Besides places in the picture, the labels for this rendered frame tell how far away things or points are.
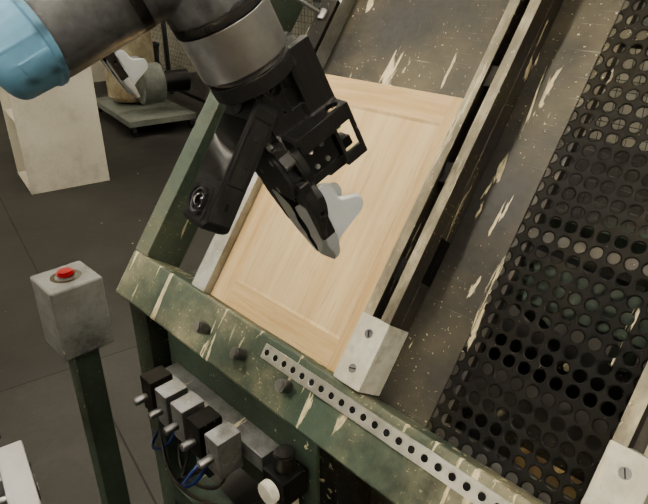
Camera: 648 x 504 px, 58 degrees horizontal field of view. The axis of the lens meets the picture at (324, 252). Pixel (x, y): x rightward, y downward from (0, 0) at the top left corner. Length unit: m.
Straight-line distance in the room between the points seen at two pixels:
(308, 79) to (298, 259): 0.76
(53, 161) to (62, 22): 4.48
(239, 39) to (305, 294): 0.81
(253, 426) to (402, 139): 0.64
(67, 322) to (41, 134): 3.48
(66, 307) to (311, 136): 1.02
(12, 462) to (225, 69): 0.62
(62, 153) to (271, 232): 3.71
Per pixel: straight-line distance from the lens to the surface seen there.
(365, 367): 1.01
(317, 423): 1.09
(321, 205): 0.51
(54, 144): 4.88
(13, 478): 0.88
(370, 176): 1.19
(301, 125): 0.51
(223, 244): 1.36
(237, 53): 0.45
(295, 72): 0.50
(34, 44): 0.43
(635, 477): 0.87
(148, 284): 1.50
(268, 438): 1.21
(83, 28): 0.43
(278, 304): 1.23
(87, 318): 1.46
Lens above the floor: 1.58
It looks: 26 degrees down
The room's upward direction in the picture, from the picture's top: straight up
